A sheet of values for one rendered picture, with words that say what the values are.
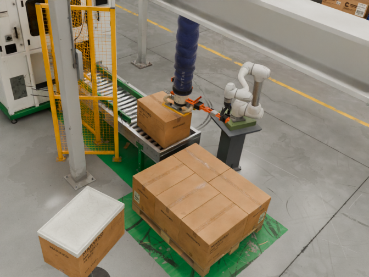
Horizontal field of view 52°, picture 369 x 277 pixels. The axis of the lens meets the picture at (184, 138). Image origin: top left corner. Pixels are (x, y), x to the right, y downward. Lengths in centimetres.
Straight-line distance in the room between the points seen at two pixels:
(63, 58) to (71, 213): 157
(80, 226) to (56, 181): 195
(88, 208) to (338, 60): 270
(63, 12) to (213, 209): 242
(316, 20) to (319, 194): 459
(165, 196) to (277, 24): 322
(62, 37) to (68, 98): 69
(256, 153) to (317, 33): 480
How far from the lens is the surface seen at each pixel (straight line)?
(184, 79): 414
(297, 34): 98
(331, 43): 94
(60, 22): 387
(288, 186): 532
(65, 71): 408
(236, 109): 473
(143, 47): 753
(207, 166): 446
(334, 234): 498
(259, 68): 432
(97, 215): 327
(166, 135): 451
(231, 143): 495
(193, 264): 420
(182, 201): 403
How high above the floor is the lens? 349
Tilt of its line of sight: 38 degrees down
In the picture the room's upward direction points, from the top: 6 degrees clockwise
